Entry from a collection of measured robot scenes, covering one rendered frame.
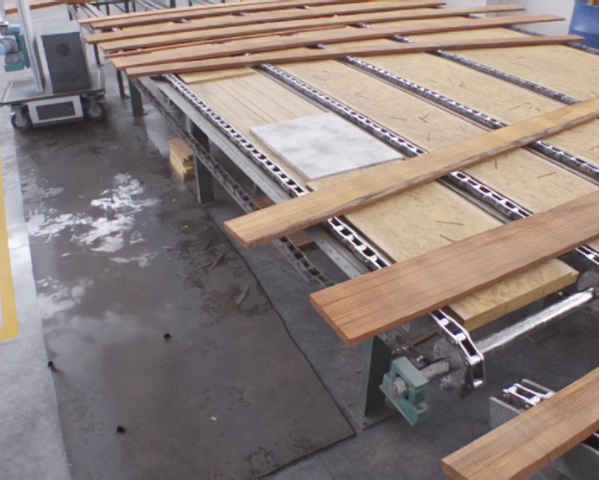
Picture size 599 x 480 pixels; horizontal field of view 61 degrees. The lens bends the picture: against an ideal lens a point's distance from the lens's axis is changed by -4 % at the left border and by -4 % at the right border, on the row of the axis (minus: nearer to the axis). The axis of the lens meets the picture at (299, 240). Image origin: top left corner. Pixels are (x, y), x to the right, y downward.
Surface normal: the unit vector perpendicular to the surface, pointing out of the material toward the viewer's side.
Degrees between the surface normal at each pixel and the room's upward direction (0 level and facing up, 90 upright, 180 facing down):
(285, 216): 0
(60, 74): 90
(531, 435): 22
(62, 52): 90
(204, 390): 0
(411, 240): 0
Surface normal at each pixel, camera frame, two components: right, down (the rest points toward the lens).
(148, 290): 0.00, -0.83
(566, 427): -0.18, -0.95
